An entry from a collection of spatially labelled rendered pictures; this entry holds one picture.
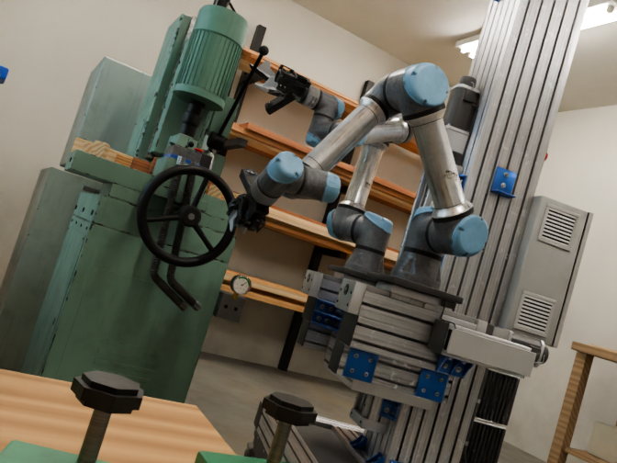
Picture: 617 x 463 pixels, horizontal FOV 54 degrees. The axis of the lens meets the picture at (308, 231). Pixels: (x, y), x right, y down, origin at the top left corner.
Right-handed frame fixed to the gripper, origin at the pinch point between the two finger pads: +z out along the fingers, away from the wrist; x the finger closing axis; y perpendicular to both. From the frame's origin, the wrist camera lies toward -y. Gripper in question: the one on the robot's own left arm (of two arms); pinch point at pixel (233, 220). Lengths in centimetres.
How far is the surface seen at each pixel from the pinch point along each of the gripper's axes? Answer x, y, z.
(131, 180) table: -26.0, -16.1, 17.5
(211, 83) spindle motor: -7, -53, 7
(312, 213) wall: 152, -155, 224
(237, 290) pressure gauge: 11.9, 9.4, 25.6
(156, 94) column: -19, -62, 31
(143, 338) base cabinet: -12.3, 23.9, 40.1
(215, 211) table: 1.2, -13.4, 19.7
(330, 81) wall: 142, -246, 172
